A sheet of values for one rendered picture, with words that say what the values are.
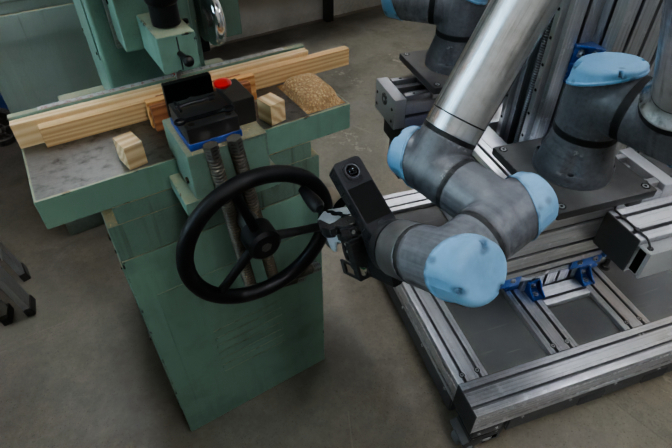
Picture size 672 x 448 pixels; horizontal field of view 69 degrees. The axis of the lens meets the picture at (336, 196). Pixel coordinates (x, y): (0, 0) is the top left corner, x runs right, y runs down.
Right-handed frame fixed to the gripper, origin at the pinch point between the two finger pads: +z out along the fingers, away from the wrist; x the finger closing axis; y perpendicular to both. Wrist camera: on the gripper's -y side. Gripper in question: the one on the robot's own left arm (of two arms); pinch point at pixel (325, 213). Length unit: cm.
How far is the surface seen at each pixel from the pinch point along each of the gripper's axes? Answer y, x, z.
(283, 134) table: -12.4, 4.3, 20.1
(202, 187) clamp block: -9.0, -15.5, 11.0
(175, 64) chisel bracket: -30.2, -10.8, 23.0
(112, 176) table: -14.6, -27.7, 19.3
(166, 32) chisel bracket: -35.7, -10.7, 22.0
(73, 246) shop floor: 16, -47, 146
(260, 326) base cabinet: 36, -7, 47
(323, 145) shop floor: 12, 73, 154
